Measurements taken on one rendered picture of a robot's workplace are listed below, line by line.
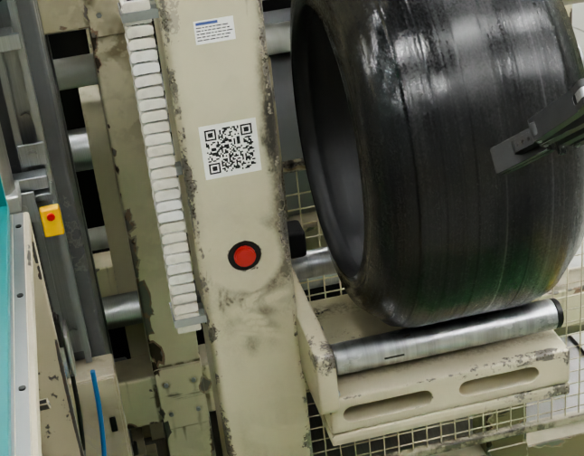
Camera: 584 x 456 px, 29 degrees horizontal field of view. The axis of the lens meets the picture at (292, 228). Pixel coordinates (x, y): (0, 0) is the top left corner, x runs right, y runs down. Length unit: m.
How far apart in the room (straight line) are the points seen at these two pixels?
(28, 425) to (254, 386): 0.77
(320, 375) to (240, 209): 0.25
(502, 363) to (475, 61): 0.48
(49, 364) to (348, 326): 0.64
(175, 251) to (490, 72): 0.49
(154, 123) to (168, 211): 0.13
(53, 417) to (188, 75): 0.45
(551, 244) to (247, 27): 0.47
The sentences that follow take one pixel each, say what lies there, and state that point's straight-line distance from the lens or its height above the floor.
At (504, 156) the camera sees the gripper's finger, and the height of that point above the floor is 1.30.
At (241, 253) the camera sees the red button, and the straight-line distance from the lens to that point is 1.54.
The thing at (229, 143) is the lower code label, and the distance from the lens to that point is 1.48.
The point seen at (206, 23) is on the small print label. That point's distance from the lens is 1.42.
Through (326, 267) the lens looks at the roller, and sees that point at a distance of 1.82.
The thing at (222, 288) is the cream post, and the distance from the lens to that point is 1.57.
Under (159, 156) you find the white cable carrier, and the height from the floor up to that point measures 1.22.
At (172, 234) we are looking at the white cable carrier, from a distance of 1.53.
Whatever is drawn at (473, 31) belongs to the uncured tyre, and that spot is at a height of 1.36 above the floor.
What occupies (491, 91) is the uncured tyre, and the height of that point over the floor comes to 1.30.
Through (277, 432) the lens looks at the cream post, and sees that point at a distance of 1.72.
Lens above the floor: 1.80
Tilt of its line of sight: 27 degrees down
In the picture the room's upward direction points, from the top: 6 degrees counter-clockwise
